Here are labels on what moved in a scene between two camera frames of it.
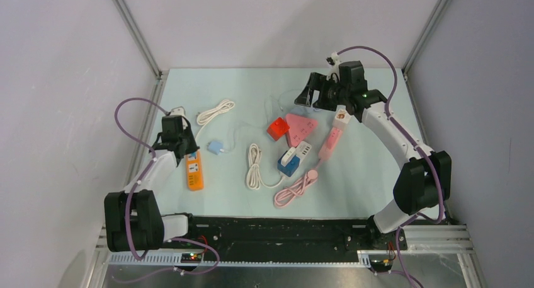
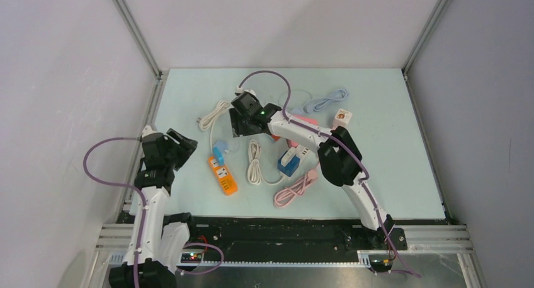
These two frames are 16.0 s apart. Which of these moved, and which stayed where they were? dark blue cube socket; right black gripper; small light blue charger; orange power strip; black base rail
Moved: right black gripper; small light blue charger; orange power strip
Stayed: black base rail; dark blue cube socket
